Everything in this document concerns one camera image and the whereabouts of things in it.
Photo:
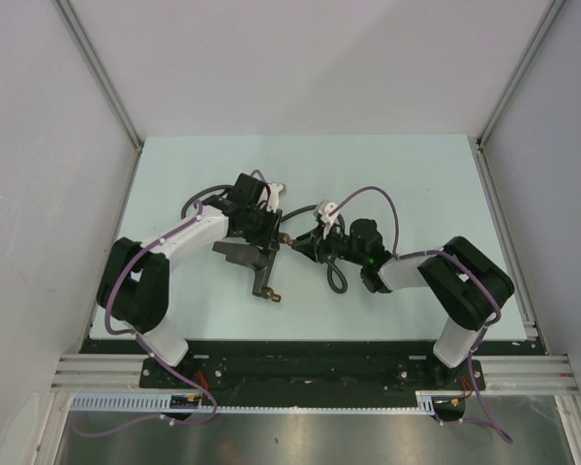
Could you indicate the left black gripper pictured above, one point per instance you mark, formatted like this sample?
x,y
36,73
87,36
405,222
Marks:
x,y
270,237

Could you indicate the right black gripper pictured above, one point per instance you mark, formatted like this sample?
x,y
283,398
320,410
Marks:
x,y
313,245

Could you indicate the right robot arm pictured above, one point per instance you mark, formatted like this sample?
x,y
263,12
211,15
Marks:
x,y
470,287

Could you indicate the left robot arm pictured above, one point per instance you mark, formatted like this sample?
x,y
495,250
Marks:
x,y
240,221

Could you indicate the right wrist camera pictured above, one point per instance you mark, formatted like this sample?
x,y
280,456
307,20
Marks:
x,y
326,214

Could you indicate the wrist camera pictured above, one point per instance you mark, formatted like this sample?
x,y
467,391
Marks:
x,y
326,214
273,193

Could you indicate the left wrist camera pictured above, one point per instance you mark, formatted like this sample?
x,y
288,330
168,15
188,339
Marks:
x,y
273,193

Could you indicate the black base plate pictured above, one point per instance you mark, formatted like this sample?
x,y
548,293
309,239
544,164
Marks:
x,y
321,374

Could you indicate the right aluminium corner post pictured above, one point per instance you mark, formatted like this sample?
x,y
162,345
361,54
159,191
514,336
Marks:
x,y
524,63

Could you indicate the aluminium corner post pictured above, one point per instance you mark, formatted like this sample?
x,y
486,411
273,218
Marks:
x,y
524,63
93,61

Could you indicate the slotted cable duct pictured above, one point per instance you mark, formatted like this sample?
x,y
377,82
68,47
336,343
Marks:
x,y
184,403

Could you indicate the aluminium frame rail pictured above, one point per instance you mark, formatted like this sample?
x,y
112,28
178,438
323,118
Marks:
x,y
97,373

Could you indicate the left aluminium corner post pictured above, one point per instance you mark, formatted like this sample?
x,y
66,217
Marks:
x,y
93,61

